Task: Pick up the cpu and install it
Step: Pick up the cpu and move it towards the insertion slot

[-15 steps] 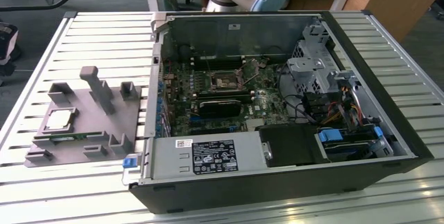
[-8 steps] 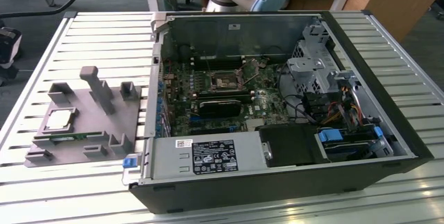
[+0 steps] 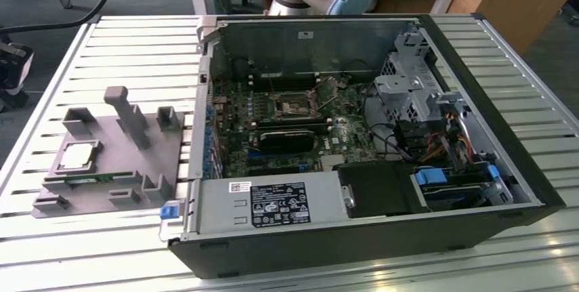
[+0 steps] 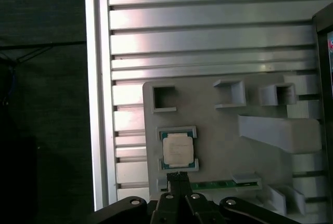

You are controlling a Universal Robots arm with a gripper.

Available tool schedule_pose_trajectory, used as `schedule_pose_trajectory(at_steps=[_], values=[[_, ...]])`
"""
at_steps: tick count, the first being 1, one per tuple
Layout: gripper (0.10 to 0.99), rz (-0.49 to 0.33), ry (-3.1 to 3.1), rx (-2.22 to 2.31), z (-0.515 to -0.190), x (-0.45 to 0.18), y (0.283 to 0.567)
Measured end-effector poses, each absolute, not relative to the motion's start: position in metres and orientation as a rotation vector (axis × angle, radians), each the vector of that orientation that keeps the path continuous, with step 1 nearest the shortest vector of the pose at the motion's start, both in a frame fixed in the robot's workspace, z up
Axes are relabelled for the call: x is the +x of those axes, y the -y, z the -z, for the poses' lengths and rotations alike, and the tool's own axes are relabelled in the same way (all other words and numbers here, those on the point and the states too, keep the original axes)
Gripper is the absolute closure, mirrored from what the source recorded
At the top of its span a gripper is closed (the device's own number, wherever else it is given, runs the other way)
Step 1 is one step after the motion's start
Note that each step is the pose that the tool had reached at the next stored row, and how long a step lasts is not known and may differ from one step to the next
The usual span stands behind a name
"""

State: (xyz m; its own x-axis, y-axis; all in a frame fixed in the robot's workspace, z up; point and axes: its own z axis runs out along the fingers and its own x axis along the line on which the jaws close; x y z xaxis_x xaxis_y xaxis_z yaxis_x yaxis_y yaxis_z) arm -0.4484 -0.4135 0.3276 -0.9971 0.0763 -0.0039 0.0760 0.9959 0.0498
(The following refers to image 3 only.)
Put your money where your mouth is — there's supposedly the blue case latch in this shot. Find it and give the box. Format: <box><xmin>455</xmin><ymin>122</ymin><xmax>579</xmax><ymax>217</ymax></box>
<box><xmin>160</xmin><ymin>200</ymin><xmax>190</xmax><ymax>220</ymax></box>

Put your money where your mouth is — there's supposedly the hard disk in blue carrier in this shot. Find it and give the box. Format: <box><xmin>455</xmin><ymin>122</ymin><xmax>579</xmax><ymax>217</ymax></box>
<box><xmin>410</xmin><ymin>163</ymin><xmax>503</xmax><ymax>211</ymax></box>

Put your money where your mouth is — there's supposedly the silver CPU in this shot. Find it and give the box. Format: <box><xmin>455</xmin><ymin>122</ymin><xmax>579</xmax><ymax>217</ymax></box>
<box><xmin>60</xmin><ymin>142</ymin><xmax>98</xmax><ymax>170</ymax></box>

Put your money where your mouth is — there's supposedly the metal drive cage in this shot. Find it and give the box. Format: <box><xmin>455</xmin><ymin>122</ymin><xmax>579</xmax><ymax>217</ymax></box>
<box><xmin>372</xmin><ymin>33</ymin><xmax>474</xmax><ymax>127</ymax></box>

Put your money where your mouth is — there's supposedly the grey power supply unit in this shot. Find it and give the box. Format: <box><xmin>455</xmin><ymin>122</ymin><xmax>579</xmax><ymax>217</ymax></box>
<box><xmin>190</xmin><ymin>172</ymin><xmax>352</xmax><ymax>241</ymax></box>

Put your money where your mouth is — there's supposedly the wooden cabinet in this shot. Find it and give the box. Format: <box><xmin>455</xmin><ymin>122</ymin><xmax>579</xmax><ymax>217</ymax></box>
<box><xmin>470</xmin><ymin>0</ymin><xmax>579</xmax><ymax>56</ymax></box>

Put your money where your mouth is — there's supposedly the black open PC case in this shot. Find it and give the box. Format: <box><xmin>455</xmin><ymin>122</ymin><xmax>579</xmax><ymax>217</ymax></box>
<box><xmin>166</xmin><ymin>13</ymin><xmax>567</xmax><ymax>280</ymax></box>

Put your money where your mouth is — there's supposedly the black graphics card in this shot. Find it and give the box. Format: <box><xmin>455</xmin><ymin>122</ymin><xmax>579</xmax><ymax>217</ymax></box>
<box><xmin>255</xmin><ymin>128</ymin><xmax>316</xmax><ymax>154</ymax></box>

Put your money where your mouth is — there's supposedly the yellow orange wire bundle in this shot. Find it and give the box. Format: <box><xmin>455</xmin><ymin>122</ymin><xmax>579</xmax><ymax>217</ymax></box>
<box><xmin>418</xmin><ymin>112</ymin><xmax>476</xmax><ymax>171</ymax></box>

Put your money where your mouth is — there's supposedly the silver chipset heatsink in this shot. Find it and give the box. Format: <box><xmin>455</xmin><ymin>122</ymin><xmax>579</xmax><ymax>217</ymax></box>
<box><xmin>319</xmin><ymin>155</ymin><xmax>346</xmax><ymax>171</ymax></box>

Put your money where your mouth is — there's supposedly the green RAM stick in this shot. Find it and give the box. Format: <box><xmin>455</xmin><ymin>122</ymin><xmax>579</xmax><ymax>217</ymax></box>
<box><xmin>44</xmin><ymin>169</ymin><xmax>139</xmax><ymax>184</ymax></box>

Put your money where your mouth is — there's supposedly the green motherboard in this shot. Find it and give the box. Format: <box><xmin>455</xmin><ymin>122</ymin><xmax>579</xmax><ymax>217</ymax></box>
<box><xmin>207</xmin><ymin>74</ymin><xmax>379</xmax><ymax>180</ymax></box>

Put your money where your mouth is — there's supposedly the thin metal locking lever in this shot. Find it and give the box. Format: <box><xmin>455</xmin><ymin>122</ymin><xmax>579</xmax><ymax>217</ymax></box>
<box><xmin>266</xmin><ymin>67</ymin><xmax>278</xmax><ymax>97</ymax></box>

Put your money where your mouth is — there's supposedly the black plastic shroud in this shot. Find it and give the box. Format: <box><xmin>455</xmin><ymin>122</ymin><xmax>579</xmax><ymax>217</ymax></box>
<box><xmin>336</xmin><ymin>161</ymin><xmax>431</xmax><ymax>219</ymax></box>

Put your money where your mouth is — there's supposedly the grey parts rack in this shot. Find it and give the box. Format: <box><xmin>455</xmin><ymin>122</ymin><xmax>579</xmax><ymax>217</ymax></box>
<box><xmin>30</xmin><ymin>85</ymin><xmax>187</xmax><ymax>220</ymax></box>

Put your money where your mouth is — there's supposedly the CPU socket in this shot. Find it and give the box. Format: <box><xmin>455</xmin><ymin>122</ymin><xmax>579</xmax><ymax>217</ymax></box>
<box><xmin>268</xmin><ymin>90</ymin><xmax>319</xmax><ymax>119</ymax></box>

